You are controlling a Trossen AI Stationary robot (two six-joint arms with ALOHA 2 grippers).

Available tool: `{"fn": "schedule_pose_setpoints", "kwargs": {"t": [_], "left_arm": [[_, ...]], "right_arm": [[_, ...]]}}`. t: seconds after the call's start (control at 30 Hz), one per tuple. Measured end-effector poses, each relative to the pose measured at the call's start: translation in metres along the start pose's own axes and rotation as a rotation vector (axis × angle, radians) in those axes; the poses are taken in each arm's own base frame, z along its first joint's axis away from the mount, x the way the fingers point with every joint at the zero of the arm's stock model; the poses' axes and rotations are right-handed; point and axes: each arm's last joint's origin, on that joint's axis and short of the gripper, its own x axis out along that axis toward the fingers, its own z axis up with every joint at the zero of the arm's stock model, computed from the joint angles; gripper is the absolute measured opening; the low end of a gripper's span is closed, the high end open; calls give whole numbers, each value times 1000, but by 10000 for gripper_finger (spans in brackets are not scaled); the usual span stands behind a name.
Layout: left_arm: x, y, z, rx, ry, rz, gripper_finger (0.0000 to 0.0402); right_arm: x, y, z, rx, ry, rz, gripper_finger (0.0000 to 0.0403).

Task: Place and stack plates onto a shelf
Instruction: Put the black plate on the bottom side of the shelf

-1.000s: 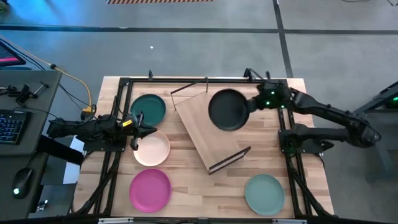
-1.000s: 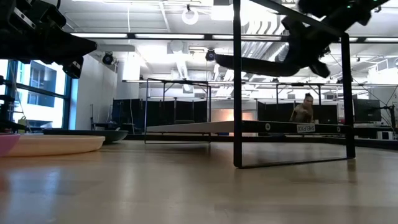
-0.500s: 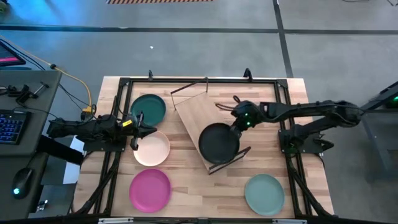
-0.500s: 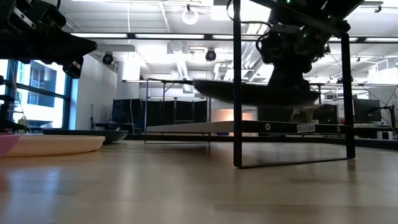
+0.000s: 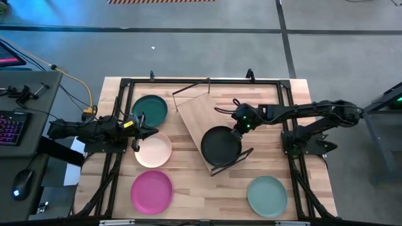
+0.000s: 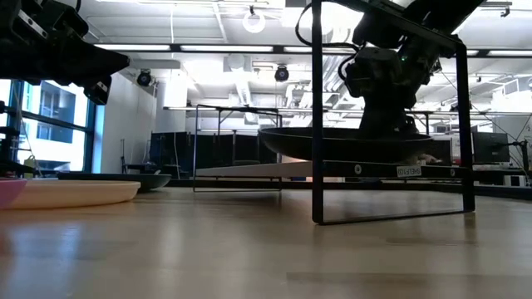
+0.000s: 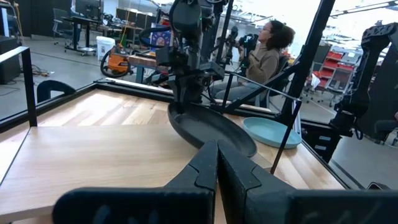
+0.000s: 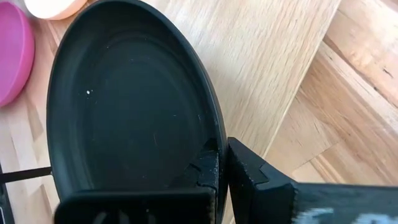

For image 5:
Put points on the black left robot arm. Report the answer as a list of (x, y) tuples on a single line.
[(94, 128)]

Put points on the black flat bar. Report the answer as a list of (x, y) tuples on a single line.
[(59, 152)]

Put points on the black computer mouse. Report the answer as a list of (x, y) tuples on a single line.
[(22, 185)]

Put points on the black desk clamp tool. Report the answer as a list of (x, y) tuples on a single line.
[(23, 94)]

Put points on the white paper sheet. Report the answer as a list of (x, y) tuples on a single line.
[(73, 174)]

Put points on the device with green light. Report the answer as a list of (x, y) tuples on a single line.
[(397, 102)]

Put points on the black plate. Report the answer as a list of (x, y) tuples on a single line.
[(221, 147)]

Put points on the dark metal side table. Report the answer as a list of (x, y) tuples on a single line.
[(381, 147)]

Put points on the black metal table frame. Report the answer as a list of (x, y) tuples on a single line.
[(163, 82)]

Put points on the backlit keyboard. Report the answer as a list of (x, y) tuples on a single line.
[(11, 128)]

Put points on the black clamp on table edge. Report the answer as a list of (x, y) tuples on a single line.
[(250, 75), (152, 76)]

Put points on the dark green plate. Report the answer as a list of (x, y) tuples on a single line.
[(152, 108)]

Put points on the magenta plate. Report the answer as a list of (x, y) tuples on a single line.
[(151, 192)]

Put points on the dark grey desk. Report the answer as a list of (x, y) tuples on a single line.
[(37, 94)]

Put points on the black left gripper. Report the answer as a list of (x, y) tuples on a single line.
[(136, 130)]

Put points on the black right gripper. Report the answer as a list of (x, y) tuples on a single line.
[(248, 117)]

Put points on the small metal clip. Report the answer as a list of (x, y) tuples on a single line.
[(42, 207)]

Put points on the yellow tag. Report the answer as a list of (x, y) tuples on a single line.
[(128, 124)]

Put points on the wooden dish rack board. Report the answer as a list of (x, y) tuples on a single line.
[(194, 113)]

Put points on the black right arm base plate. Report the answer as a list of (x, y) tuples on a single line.
[(309, 146)]

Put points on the sage green plate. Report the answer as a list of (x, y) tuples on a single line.
[(267, 196)]

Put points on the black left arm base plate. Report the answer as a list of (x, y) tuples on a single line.
[(103, 148)]

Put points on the silver metal bracket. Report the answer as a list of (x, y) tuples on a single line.
[(117, 223), (292, 223)]

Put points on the computer monitor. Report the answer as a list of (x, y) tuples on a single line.
[(7, 58)]

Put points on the peach plate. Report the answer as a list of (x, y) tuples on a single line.
[(155, 152)]

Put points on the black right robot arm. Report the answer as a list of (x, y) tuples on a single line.
[(314, 108)]

